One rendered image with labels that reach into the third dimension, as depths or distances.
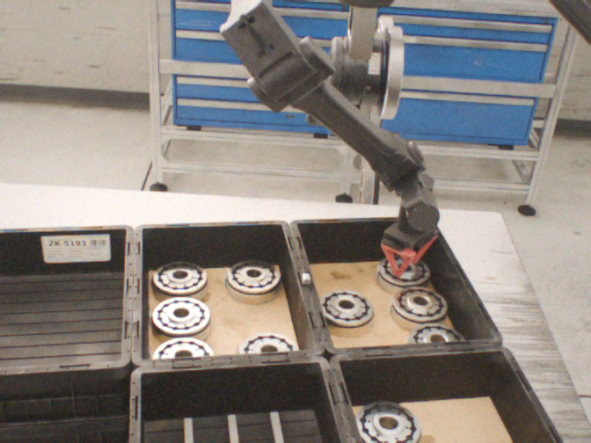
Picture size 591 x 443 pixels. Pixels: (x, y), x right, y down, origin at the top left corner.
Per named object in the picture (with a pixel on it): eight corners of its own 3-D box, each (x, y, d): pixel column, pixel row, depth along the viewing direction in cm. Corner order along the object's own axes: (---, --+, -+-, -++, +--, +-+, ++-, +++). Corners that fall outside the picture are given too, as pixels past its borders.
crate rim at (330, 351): (288, 229, 155) (288, 219, 154) (430, 225, 161) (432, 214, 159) (325, 366, 122) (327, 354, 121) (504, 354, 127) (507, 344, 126)
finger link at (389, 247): (424, 272, 153) (431, 232, 149) (405, 288, 149) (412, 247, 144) (395, 259, 157) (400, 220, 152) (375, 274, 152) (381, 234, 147)
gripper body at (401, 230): (437, 230, 152) (443, 198, 148) (412, 252, 145) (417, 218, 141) (409, 219, 155) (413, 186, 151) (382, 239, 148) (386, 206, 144)
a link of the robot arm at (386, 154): (302, 26, 109) (242, 71, 112) (315, 55, 106) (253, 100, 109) (419, 140, 143) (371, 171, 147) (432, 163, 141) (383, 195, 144)
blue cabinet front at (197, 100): (173, 123, 330) (171, -9, 301) (341, 134, 332) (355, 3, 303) (172, 126, 328) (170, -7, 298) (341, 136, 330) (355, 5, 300)
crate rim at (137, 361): (134, 234, 150) (134, 224, 149) (287, 229, 155) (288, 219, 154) (131, 378, 117) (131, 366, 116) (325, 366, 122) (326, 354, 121)
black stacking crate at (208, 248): (138, 274, 155) (135, 227, 149) (283, 269, 160) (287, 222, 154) (135, 422, 122) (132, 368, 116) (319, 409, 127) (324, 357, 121)
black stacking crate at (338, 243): (286, 269, 160) (288, 222, 154) (422, 263, 165) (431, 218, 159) (321, 409, 127) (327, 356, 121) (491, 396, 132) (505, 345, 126)
